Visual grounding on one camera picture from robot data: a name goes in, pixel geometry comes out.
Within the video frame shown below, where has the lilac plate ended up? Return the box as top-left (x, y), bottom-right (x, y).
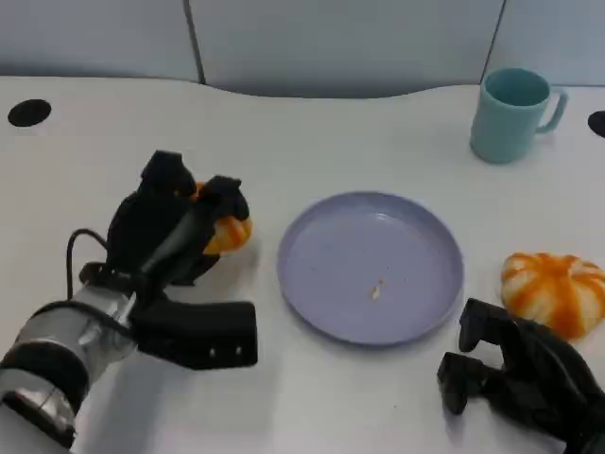
top-left (276, 190), bottom-right (465, 347)

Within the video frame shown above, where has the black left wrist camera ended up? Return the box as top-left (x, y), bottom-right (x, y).
top-left (130, 300), bottom-right (259, 373)

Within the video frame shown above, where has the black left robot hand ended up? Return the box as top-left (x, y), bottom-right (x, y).
top-left (106, 149), bottom-right (252, 289)

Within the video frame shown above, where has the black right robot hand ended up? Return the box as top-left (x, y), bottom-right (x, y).
top-left (437, 297), bottom-right (605, 454)

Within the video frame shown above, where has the orange and white bread roll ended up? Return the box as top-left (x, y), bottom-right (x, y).
top-left (499, 251), bottom-right (605, 340)
top-left (194, 182), bottom-right (254, 256)

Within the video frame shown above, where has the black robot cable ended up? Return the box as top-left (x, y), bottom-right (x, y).
top-left (65, 228), bottom-right (111, 304)

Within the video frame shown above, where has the pale green mug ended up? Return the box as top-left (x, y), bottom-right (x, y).
top-left (469, 67), bottom-right (569, 166)

